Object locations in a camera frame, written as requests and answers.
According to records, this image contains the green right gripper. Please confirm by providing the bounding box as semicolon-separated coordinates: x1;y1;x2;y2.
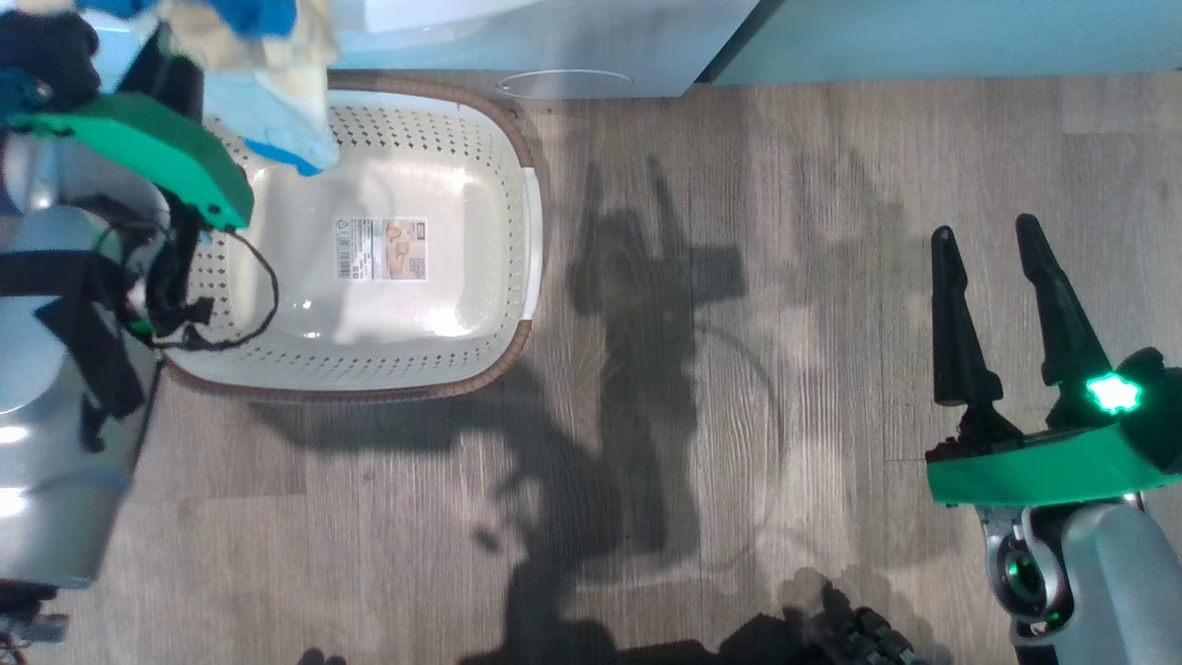
925;213;1182;507

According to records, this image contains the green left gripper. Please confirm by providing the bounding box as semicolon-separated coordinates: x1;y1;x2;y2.
5;28;255;232

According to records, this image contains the cream garment with bear print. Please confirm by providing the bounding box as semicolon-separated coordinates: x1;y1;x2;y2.
78;0;341;176

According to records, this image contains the white front-load washing machine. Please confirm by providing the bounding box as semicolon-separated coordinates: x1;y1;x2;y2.
328;0;763;100

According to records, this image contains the white basket product label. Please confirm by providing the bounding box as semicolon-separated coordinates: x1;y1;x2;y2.
334;216;428;282

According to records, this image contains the cream perforated laundry basket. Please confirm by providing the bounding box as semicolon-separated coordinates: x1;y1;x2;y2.
157;72;544;403

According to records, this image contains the mint green cabinet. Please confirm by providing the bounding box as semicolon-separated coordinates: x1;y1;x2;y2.
706;0;1182;86

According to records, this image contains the white round filter cover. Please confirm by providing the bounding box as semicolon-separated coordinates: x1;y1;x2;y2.
496;69;633;98

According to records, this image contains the teal cable plug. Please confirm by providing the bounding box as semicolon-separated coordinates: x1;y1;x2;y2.
0;69;42;116

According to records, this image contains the thin black looping cable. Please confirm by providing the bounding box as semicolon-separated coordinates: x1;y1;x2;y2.
139;222;280;350

